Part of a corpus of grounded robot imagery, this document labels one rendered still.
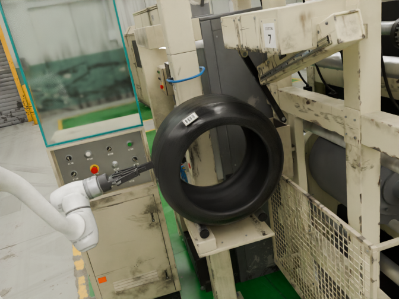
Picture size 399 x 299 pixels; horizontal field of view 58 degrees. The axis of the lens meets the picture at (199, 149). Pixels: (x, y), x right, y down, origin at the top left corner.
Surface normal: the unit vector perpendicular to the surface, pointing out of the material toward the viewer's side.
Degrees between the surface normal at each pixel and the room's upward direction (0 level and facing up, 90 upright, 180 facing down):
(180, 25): 90
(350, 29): 72
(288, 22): 90
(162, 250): 90
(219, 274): 90
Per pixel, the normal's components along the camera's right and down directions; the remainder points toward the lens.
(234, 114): 0.25, 0.11
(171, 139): -0.44, -0.14
